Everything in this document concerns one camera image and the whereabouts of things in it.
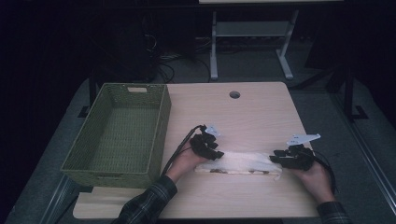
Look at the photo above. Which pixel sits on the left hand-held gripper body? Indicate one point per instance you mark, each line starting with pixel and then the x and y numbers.
pixel 202 144

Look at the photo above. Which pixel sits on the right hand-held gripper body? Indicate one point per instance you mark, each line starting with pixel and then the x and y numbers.
pixel 300 158

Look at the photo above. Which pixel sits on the cream cloth with bear print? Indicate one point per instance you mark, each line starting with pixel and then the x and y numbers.
pixel 246 161

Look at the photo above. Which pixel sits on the green woven basket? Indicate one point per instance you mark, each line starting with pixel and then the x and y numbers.
pixel 124 140

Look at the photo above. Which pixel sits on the person's left hand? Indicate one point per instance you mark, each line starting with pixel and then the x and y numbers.
pixel 185 165

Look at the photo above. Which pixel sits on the person's right hand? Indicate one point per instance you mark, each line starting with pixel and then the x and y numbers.
pixel 316 183

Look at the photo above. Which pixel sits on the black stand leg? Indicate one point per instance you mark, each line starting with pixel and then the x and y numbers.
pixel 90 96
pixel 348 93

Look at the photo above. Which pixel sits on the grey metal floor rail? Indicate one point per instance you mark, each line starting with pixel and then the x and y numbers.
pixel 57 199
pixel 367 149

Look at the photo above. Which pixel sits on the white metal stand frame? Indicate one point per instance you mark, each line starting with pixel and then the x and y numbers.
pixel 249 28

